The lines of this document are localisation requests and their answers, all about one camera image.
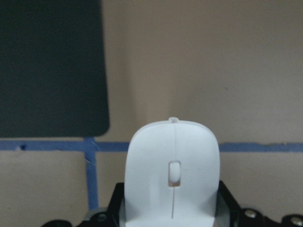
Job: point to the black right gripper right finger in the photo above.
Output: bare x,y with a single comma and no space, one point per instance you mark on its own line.
228,211

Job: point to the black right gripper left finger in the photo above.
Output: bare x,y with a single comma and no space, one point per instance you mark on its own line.
115,212

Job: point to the white computer mouse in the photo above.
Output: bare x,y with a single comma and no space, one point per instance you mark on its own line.
171,176

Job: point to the black mousepad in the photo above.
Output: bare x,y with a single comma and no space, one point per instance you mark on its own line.
52,69

